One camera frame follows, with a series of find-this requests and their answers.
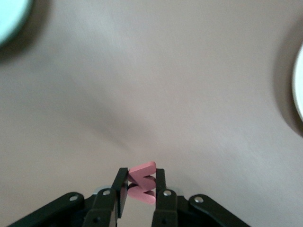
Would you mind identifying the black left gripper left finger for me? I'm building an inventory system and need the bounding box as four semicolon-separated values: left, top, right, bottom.
7;167;130;227

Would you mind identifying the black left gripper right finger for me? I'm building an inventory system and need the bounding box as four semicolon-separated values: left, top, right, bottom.
151;168;249;227

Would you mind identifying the red lowercase letter w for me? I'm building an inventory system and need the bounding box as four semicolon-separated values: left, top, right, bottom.
127;161;157;204

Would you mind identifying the cream plate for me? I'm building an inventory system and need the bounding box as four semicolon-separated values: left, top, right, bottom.
292;42;303;121

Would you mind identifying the green plate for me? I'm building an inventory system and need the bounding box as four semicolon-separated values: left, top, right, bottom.
0;0;34;49

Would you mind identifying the brown table cover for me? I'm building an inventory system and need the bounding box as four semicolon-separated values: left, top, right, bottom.
0;0;303;227

